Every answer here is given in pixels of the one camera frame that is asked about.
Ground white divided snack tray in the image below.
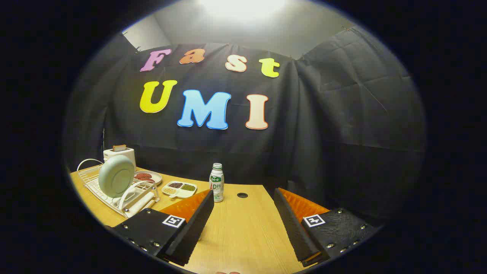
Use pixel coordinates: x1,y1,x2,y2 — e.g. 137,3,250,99
162,180,197,199

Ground white green-label drink bottle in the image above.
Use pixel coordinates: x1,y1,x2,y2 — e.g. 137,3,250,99
209,163,225,203

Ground white wire dish rack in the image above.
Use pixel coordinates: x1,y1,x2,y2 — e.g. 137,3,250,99
77,158,160,218

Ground pale green round plate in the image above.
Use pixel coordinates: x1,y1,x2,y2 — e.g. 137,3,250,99
99,155,135,198

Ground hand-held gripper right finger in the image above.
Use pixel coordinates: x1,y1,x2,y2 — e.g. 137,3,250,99
274,188,381,268

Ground black backdrop cloth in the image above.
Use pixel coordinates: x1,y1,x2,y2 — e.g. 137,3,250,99
63,26,427,229

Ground white toaster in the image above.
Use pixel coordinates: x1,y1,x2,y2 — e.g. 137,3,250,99
103,147,137,172

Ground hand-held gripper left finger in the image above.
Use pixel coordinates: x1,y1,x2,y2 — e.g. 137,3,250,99
110,189,215,267

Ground small white meat dish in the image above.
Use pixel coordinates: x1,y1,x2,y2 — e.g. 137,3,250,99
133,171,162,186

